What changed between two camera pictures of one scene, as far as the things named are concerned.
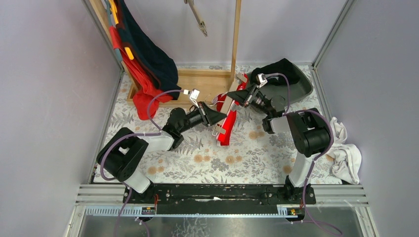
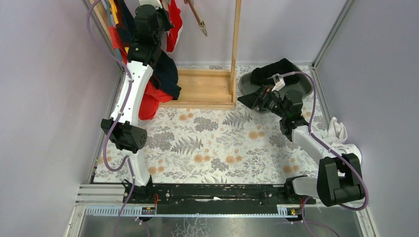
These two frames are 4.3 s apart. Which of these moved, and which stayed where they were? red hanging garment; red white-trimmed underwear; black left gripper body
Moved: black left gripper body; red white-trimmed underwear
Stayed: red hanging garment
